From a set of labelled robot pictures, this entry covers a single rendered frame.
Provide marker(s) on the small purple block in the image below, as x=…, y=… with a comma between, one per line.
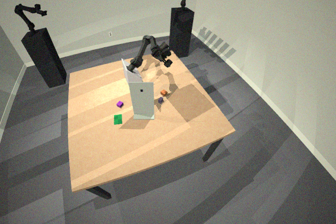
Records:
x=119, y=104

